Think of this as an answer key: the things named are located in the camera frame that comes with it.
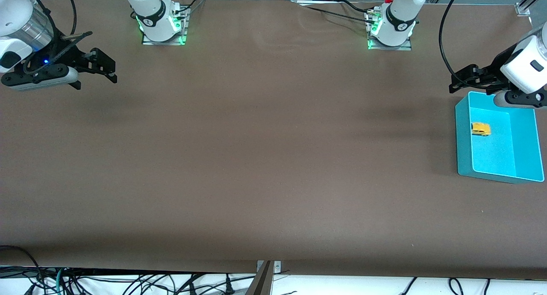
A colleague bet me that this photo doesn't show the short black table cable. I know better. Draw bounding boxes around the short black table cable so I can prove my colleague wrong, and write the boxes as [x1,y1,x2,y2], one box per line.
[340,0,376,14]

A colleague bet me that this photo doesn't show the small metal edge bracket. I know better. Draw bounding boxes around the small metal edge bracket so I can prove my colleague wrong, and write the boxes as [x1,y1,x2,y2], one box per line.
[256,261,282,274]

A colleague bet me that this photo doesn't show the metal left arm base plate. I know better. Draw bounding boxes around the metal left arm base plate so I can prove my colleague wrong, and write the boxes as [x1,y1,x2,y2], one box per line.
[367,11,413,51]

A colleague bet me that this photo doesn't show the black base connector cables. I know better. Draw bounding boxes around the black base connector cables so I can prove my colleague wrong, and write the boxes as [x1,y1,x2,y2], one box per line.
[169,0,208,18]

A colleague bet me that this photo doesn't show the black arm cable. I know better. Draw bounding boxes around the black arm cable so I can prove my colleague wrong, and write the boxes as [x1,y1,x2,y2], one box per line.
[17,0,78,75]
[439,0,479,84]

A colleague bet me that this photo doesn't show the teal plastic bin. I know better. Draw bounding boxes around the teal plastic bin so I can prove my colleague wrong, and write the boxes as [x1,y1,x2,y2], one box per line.
[455,91,545,184]

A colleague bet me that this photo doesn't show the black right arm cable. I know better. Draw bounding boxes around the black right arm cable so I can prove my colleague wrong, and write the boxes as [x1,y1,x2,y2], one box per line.
[17,0,78,75]

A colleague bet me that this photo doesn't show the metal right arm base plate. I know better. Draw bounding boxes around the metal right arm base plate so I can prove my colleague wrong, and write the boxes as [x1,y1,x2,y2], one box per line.
[141,4,189,46]

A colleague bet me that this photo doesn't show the dark metal bar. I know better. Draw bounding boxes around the dark metal bar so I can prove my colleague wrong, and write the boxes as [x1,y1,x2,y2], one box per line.
[245,261,274,295]

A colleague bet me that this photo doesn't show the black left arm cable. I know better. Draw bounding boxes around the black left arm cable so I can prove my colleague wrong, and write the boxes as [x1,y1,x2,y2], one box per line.
[439,0,479,84]

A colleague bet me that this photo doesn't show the black looped floor cable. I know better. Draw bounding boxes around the black looped floor cable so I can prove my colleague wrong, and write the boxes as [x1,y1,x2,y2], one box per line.
[0,245,45,295]

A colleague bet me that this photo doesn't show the long black table cable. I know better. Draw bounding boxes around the long black table cable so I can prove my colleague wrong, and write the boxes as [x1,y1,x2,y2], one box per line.
[297,3,376,25]

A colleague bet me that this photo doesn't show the black tangled floor cable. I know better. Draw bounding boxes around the black tangled floor cable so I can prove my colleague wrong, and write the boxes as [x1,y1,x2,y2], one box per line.
[64,273,257,295]

